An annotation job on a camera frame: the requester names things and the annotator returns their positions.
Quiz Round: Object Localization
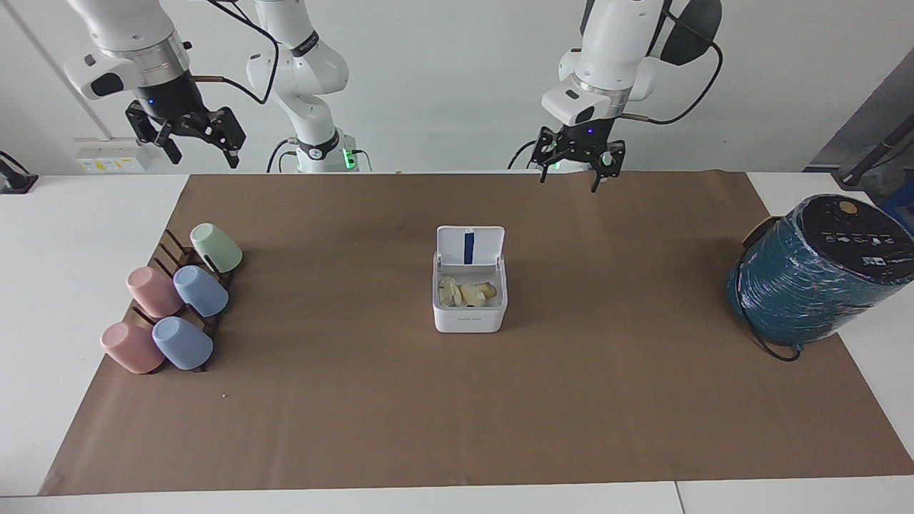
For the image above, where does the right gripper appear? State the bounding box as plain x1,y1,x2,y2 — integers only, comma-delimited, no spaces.
125,71,248,170

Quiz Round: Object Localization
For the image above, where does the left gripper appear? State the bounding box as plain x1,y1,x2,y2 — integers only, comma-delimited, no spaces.
536,117,627,193

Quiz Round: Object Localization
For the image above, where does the crumpled paper trash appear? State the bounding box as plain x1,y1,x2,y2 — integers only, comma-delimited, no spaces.
438,277,499,308

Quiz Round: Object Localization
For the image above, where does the small white trash can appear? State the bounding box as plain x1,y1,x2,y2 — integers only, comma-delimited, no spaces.
432,225,508,334

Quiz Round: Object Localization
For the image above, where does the green cup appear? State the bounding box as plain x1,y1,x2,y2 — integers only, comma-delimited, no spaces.
189,223,243,274

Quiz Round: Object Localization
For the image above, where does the brown wooden cup rack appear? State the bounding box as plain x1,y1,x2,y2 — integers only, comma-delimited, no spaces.
127,228,241,373

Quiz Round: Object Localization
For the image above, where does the blue cup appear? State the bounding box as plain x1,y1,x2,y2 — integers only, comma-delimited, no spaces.
173,265,230,318
151,316,214,371

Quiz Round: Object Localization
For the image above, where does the pink cup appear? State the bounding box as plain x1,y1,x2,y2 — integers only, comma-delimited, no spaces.
126,266,185,320
99,321,166,375

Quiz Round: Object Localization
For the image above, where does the black stand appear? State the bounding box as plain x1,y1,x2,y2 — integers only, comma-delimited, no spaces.
0,151,39,194
805,127,914,188

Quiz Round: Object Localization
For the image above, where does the teal wrapped cylinder black top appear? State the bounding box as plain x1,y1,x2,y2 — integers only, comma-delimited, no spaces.
726,193,914,349

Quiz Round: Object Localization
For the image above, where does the white wall socket box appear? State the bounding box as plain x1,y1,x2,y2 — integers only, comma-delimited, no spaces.
74,138,153,175

